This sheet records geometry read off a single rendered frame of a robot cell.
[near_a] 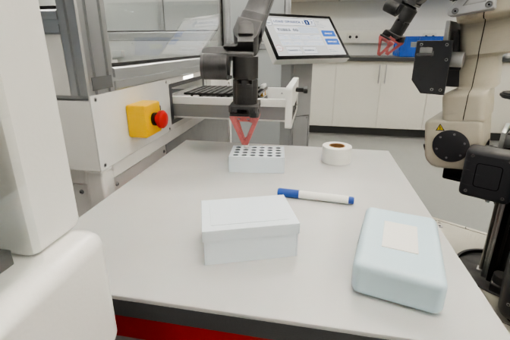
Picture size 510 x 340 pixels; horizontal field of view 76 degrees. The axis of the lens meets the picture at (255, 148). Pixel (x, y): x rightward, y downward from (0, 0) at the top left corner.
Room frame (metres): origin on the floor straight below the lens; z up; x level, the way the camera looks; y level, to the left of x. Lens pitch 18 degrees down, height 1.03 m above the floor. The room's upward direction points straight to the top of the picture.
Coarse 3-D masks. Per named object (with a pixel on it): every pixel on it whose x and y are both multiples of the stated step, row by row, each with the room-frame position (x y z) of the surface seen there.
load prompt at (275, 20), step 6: (276, 18) 1.93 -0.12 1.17; (282, 18) 1.95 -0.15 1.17; (288, 18) 1.97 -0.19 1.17; (294, 18) 2.00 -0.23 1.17; (276, 24) 1.90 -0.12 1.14; (282, 24) 1.92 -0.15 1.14; (288, 24) 1.94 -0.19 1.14; (294, 24) 1.96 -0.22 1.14; (300, 24) 1.98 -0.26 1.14; (306, 24) 2.00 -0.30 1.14; (312, 24) 2.03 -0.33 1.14
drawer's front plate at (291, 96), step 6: (294, 78) 1.08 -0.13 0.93; (288, 84) 0.91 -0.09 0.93; (294, 84) 0.93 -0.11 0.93; (288, 90) 0.84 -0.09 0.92; (294, 90) 0.94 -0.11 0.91; (288, 96) 0.84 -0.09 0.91; (294, 96) 0.95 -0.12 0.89; (288, 102) 0.84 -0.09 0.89; (294, 102) 0.96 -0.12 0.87; (288, 108) 0.84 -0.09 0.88; (288, 114) 0.84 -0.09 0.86; (294, 114) 0.98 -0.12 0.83; (288, 120) 0.84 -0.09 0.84; (288, 126) 0.84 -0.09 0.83
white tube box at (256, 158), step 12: (228, 156) 0.68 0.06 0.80; (240, 156) 0.68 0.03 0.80; (252, 156) 0.68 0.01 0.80; (264, 156) 0.68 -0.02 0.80; (276, 156) 0.68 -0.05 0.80; (228, 168) 0.68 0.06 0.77; (240, 168) 0.68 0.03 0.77; (252, 168) 0.68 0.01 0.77; (264, 168) 0.67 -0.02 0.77; (276, 168) 0.67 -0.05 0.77
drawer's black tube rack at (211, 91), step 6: (192, 90) 0.99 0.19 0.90; (198, 90) 1.00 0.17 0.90; (204, 90) 1.00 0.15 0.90; (210, 90) 1.00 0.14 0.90; (216, 90) 0.99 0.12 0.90; (222, 90) 1.01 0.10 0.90; (228, 90) 1.00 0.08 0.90; (210, 96) 1.06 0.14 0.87; (216, 96) 1.07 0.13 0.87; (222, 96) 0.95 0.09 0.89; (228, 96) 1.02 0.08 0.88; (258, 96) 1.00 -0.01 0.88
